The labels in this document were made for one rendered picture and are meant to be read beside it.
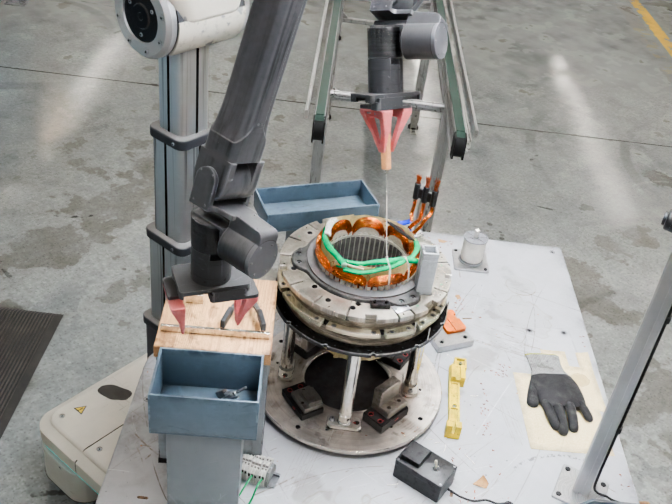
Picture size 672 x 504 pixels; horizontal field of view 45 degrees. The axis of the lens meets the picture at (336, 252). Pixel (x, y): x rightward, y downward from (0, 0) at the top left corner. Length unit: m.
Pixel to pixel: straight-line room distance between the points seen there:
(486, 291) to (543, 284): 0.16
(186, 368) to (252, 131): 0.48
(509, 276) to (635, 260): 1.79
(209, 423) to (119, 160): 2.82
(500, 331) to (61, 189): 2.39
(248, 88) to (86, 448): 1.44
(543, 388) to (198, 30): 1.00
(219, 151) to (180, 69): 0.60
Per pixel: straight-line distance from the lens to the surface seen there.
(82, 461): 2.29
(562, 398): 1.80
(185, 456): 1.39
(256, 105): 1.05
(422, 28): 1.33
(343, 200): 1.83
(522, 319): 2.00
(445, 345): 1.83
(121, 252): 3.39
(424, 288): 1.46
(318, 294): 1.43
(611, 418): 1.51
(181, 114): 1.69
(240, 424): 1.30
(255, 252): 1.06
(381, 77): 1.35
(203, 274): 1.15
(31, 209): 3.70
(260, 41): 1.03
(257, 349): 1.35
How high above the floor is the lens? 1.98
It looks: 35 degrees down
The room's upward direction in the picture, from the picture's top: 7 degrees clockwise
